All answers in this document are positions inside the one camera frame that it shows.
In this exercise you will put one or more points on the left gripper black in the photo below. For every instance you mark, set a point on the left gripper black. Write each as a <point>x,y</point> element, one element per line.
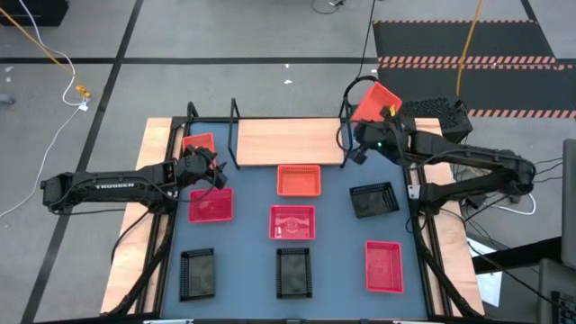
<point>193,172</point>

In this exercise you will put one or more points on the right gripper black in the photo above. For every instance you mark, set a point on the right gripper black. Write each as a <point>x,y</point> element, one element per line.
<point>378,137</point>

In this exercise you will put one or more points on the orange plastic basket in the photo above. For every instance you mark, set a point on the orange plastic basket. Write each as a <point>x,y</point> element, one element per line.
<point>198,140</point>
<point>299,180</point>
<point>372,101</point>

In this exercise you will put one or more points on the red plastic basket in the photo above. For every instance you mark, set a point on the red plastic basket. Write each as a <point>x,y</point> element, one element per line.
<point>292,222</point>
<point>384,266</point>
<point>210,206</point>

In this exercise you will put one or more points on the black plastic basket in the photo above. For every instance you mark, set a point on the black plastic basket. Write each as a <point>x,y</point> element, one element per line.
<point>374,200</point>
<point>293,272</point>
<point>197,274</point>

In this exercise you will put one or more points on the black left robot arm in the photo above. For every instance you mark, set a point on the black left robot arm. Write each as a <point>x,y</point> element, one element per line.
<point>112,184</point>

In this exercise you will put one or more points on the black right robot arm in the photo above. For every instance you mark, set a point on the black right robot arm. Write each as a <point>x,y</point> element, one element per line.
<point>472,157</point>

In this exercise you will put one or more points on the black perforated computer case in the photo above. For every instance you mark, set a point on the black perforated computer case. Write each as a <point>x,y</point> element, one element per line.
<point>434,111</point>

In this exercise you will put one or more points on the silver mounting plate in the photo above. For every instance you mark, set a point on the silver mounting plate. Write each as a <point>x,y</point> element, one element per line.
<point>413,191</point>

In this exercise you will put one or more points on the black hazard-striped floor mat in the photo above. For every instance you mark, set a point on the black hazard-striped floor mat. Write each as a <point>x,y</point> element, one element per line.
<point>472,87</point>
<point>463,39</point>

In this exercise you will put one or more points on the blue-grey table mat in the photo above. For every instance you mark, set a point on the blue-grey table mat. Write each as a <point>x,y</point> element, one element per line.
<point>333,270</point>

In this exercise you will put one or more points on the black beam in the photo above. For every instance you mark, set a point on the black beam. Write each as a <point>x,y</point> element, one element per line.
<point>513,256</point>

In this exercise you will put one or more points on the white paper sheet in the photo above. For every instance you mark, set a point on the white paper sheet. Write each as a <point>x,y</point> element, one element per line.
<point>488,283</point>

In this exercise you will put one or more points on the grey monitor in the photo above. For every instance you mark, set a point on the grey monitor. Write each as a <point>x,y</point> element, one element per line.
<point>569,202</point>

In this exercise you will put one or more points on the black box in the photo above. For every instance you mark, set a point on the black box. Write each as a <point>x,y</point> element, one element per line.
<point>33,11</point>

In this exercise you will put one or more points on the black keyboard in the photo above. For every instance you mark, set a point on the black keyboard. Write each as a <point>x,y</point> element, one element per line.
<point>564,308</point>

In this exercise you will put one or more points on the black aluminium table frame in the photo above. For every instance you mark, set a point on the black aluminium table frame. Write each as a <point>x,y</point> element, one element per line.
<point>211,120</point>

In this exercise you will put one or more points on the wooden shelf with black frame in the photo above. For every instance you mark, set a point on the wooden shelf with black frame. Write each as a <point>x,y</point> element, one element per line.
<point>288,141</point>

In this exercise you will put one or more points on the silver metal bracket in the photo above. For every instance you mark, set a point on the silver metal bracket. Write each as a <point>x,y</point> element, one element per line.
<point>168,321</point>
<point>408,321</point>

